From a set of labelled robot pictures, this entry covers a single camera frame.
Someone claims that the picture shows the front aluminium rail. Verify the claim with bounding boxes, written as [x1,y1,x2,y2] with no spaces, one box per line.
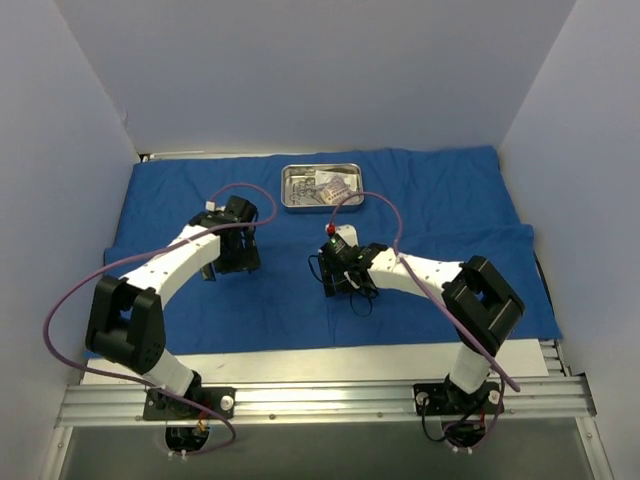
[56,376,596,427]

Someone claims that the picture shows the white paper packet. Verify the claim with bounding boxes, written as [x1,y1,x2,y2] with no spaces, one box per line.
[314,170,358,191]

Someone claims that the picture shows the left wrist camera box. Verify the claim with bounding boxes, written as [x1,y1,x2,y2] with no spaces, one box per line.
[224,195,258,223]

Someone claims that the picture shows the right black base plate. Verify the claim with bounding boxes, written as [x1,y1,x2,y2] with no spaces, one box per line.
[412,381,504,417]

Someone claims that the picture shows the purple printed packet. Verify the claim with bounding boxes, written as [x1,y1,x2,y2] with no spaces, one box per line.
[318,176,352,205]

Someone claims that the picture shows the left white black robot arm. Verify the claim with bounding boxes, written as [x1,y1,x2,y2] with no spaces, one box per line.
[85,200,260,419]

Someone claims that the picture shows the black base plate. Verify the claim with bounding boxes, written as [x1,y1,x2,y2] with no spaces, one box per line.
[142,386,236,421]
[412,381,504,417]

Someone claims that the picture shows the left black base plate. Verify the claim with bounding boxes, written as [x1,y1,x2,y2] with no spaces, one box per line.
[142,386,236,421]

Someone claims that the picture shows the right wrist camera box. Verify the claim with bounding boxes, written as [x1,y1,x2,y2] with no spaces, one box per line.
[320,234,360,266]

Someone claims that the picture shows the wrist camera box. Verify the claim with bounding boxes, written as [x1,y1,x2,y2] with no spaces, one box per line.
[320,234,360,266]
[224,195,258,223]

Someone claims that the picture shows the steel surgical scissors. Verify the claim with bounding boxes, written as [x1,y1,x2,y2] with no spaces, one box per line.
[289,177,320,206]

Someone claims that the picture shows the blue surgical drape cloth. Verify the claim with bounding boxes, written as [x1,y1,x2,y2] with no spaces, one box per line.
[102,145,562,358]

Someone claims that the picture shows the steel instrument tray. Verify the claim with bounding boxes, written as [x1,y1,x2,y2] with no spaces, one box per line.
[281,163,363,213]

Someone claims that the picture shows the back aluminium rail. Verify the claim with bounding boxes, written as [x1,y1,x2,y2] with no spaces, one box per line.
[139,151,277,163]

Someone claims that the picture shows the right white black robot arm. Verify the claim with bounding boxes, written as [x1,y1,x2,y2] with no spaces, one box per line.
[318,238,526,413]

